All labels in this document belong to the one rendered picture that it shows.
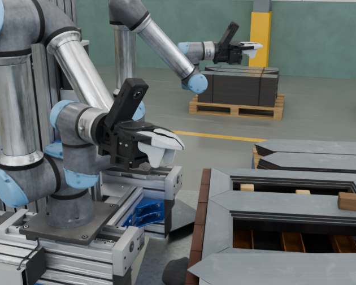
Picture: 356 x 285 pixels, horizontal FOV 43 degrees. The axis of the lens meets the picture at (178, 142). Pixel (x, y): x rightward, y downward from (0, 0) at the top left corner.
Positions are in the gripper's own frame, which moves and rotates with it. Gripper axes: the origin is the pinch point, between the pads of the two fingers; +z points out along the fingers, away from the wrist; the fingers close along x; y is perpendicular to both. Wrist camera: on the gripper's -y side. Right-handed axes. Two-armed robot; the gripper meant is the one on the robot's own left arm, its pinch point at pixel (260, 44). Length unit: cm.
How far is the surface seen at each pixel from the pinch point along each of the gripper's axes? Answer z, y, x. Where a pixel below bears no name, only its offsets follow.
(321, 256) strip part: 3, 52, 72
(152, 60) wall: 31, 225, -677
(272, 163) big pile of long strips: 15, 62, -5
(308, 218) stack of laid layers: 11, 57, 46
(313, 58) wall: 303, 188, -548
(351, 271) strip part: 9, 50, 82
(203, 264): -37, 52, 70
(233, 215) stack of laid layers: -18, 58, 38
